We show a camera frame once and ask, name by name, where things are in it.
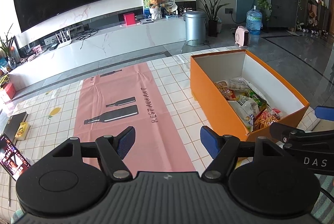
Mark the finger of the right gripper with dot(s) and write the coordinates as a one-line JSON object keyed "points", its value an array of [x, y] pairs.
{"points": [[288, 134], [324, 112]]}

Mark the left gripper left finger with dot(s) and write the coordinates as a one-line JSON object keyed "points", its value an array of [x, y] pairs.
{"points": [[112, 151]]}

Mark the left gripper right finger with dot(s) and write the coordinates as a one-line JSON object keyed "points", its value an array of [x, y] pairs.
{"points": [[223, 150]]}

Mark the red chip snack bag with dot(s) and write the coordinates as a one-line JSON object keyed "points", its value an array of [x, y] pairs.
{"points": [[266, 118]]}

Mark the green sausage snack stick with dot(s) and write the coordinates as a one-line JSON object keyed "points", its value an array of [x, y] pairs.
{"points": [[258, 100]]}

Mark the white grey snack packet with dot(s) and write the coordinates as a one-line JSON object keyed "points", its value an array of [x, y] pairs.
{"points": [[247, 110]]}

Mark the orange peanut snack pack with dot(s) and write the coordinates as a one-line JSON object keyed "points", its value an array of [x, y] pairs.
{"points": [[229, 92]]}

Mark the pink bottle print mat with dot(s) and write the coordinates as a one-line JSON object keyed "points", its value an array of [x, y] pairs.
{"points": [[130, 116]]}

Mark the white checked tablecloth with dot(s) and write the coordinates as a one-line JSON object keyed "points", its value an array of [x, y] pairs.
{"points": [[57, 115]]}

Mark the orange storage box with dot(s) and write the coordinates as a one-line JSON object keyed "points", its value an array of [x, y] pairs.
{"points": [[243, 70]]}

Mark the small yellow box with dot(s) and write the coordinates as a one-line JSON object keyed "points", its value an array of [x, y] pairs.
{"points": [[22, 131]]}

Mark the smartphone with lit screen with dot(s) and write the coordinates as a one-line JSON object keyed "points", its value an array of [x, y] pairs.
{"points": [[11, 158]]}

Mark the black book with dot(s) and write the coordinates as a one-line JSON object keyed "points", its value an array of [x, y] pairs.
{"points": [[13, 124]]}

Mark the pink space heater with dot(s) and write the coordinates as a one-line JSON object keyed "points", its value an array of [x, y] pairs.
{"points": [[242, 36]]}

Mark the red box on floor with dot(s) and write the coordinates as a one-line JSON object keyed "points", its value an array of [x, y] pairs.
{"points": [[9, 90]]}

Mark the white tv cabinet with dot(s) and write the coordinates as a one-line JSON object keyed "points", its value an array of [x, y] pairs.
{"points": [[104, 44]]}

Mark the blue water jug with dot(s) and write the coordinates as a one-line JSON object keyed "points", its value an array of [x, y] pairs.
{"points": [[254, 21]]}

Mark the white wifi router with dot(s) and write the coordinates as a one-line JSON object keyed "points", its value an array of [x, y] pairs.
{"points": [[63, 38]]}

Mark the dark cabinet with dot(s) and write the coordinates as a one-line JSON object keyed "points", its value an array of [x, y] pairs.
{"points": [[283, 13]]}

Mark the tall leaf potted plant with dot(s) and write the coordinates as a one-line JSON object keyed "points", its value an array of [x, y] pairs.
{"points": [[211, 8]]}

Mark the silver trash bin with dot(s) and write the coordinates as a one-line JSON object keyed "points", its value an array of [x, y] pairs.
{"points": [[195, 28]]}

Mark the red box on cabinet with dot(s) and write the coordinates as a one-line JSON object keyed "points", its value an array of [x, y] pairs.
{"points": [[129, 19]]}

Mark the left potted green plant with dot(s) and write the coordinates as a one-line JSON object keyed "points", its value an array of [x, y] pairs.
{"points": [[8, 49]]}

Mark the teddy bear in basket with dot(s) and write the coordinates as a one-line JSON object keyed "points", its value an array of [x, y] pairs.
{"points": [[155, 9]]}

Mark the round hand fan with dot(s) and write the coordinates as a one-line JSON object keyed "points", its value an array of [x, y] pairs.
{"points": [[169, 6]]}

